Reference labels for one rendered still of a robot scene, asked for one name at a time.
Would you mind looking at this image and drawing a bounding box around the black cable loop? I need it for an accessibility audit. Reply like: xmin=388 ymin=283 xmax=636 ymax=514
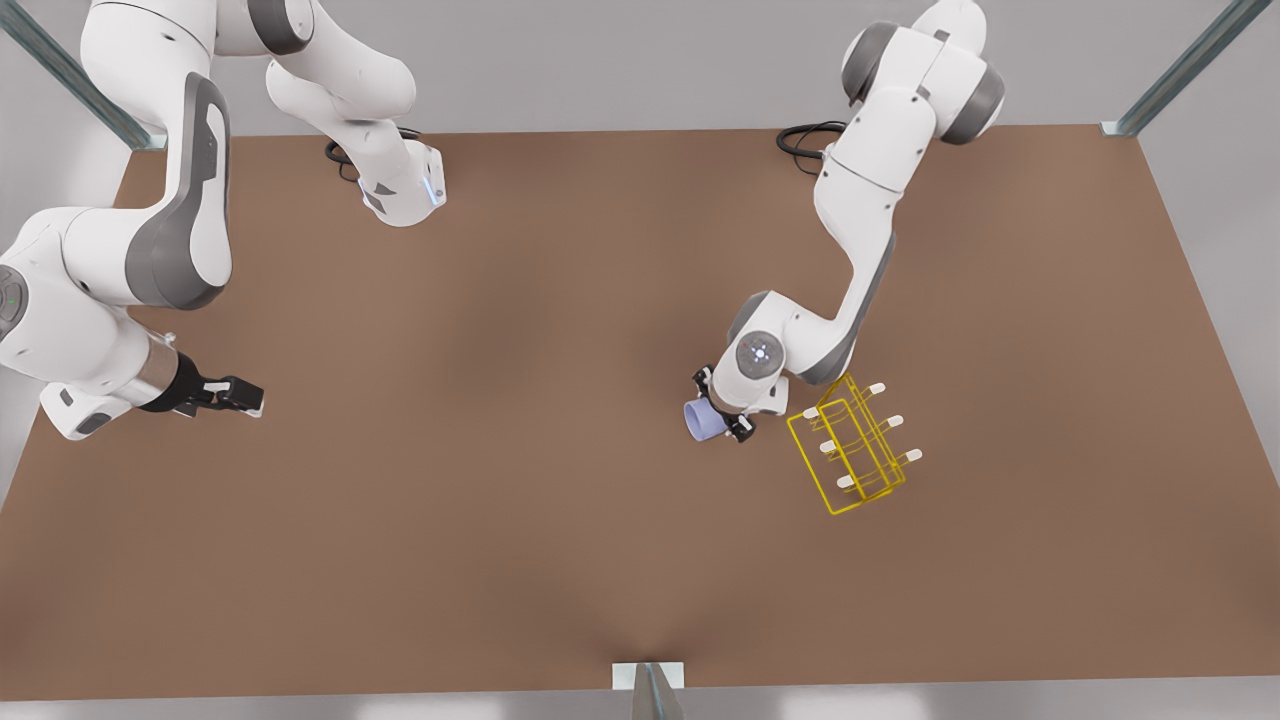
xmin=324 ymin=127 xmax=423 ymax=184
xmin=776 ymin=120 xmax=850 ymax=178

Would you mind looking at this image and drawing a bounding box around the silver frame post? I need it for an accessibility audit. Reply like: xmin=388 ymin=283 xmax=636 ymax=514
xmin=0 ymin=0 xmax=168 ymax=152
xmin=1100 ymin=0 xmax=1277 ymax=139
xmin=612 ymin=661 xmax=687 ymax=720

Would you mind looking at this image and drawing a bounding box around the lavender cup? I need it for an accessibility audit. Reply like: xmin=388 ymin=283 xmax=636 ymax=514
xmin=683 ymin=397 xmax=730 ymax=443

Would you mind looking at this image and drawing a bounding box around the yellow wire cup holder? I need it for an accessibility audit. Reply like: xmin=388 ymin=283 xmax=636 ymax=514
xmin=786 ymin=373 xmax=924 ymax=517

